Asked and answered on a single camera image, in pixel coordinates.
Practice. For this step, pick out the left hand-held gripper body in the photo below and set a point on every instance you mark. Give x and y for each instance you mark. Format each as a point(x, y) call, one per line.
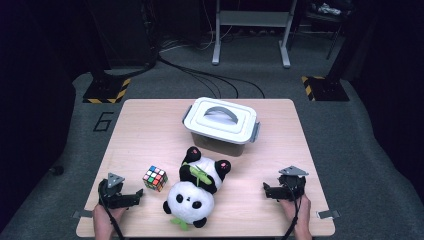
point(111, 198)

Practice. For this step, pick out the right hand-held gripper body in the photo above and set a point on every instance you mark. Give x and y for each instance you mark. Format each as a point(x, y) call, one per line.
point(293, 186)

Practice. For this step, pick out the colourful puzzle cube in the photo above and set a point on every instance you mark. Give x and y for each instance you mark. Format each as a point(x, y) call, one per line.
point(155, 178)

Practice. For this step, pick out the panda plush toy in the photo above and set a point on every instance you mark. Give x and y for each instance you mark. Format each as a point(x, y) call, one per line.
point(191, 200)

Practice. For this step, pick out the clear grey storage box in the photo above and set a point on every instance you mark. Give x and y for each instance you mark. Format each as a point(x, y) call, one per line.
point(216, 147)

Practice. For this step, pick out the person's left hand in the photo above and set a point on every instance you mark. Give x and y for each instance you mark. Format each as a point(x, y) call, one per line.
point(103, 218)

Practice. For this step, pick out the person's right hand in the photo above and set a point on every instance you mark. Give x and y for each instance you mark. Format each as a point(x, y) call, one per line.
point(301, 213)

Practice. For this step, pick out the small black floor object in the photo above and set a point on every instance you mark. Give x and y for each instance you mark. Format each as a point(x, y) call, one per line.
point(57, 170)

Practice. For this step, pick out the black cabinet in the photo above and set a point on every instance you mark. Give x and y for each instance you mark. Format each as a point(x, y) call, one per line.
point(130, 33)

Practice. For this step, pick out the white metal stand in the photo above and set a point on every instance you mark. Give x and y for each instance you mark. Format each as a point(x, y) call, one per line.
point(253, 18)

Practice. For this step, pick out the dark chair with clutter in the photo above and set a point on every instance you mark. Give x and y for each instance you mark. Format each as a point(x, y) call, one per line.
point(328, 13)

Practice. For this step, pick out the black yellow striped base plate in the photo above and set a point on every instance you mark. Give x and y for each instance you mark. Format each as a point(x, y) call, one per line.
point(325, 88)
point(106, 90)

